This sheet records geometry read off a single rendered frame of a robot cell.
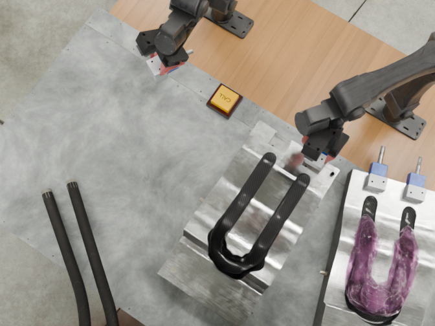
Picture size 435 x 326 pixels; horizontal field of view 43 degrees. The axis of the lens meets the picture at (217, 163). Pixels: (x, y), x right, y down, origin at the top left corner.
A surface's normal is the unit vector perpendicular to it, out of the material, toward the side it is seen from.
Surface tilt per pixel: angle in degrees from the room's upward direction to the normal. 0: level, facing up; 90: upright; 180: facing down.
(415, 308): 8
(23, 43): 0
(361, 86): 14
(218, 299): 0
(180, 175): 0
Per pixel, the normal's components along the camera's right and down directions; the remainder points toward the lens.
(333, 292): 0.03, -0.25
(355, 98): -0.19, -0.16
